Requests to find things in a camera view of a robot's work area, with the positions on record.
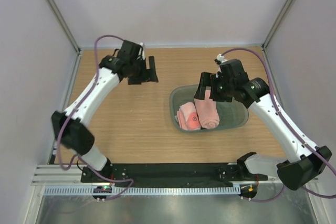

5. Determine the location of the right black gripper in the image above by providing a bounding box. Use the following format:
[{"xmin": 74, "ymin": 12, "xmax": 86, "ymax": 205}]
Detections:
[{"xmin": 195, "ymin": 71, "xmax": 235, "ymax": 103}]

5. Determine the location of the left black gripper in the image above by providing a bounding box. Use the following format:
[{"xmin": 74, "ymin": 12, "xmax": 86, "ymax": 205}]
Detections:
[{"xmin": 129, "ymin": 57, "xmax": 159, "ymax": 86}]

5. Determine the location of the plain pink towel pile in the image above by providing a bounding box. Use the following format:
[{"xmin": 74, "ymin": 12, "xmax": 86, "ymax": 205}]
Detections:
[{"xmin": 194, "ymin": 90, "xmax": 220, "ymax": 130}]

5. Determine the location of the pink rabbit pattern towel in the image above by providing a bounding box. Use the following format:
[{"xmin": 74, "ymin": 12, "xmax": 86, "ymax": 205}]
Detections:
[{"xmin": 176, "ymin": 102, "xmax": 201, "ymax": 131}]

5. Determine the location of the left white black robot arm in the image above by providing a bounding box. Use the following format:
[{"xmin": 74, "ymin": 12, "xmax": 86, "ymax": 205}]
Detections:
[{"xmin": 51, "ymin": 52, "xmax": 158, "ymax": 182}]

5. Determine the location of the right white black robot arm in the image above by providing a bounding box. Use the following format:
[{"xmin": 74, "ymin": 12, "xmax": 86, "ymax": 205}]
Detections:
[{"xmin": 194, "ymin": 70, "xmax": 332, "ymax": 190}]

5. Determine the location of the clear teal plastic bin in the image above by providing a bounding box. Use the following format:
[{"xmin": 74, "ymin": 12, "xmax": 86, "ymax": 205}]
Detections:
[{"xmin": 170, "ymin": 84, "xmax": 249, "ymax": 133}]

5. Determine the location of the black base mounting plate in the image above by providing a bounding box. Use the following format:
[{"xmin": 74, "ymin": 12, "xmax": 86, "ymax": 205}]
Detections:
[{"xmin": 80, "ymin": 162, "xmax": 269, "ymax": 184}]

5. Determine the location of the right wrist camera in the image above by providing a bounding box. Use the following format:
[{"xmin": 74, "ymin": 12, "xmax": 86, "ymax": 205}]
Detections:
[{"xmin": 215, "ymin": 54, "xmax": 249, "ymax": 81}]

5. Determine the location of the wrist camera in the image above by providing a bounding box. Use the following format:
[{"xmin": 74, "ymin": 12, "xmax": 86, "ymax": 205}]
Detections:
[
  {"xmin": 215, "ymin": 54, "xmax": 249, "ymax": 81},
  {"xmin": 117, "ymin": 40, "xmax": 145, "ymax": 62}
]

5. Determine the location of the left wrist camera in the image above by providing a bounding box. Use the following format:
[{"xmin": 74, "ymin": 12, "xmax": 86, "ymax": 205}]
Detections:
[{"xmin": 117, "ymin": 40, "xmax": 145, "ymax": 62}]

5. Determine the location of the left aluminium frame post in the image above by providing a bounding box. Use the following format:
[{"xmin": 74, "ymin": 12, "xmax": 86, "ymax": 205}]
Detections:
[{"xmin": 45, "ymin": 0, "xmax": 80, "ymax": 54}]

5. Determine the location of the aluminium frame post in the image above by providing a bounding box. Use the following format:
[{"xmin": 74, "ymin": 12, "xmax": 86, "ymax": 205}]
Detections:
[
  {"xmin": 262, "ymin": 0, "xmax": 295, "ymax": 51},
  {"xmin": 45, "ymin": 0, "xmax": 80, "ymax": 54}
]

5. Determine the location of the right aluminium frame post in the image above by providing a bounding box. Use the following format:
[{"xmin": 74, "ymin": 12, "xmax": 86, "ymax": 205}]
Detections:
[{"xmin": 262, "ymin": 0, "xmax": 295, "ymax": 51}]

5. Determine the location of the slotted metal cable rail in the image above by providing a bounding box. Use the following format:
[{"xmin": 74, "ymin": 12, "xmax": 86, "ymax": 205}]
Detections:
[{"xmin": 44, "ymin": 185, "xmax": 240, "ymax": 196}]

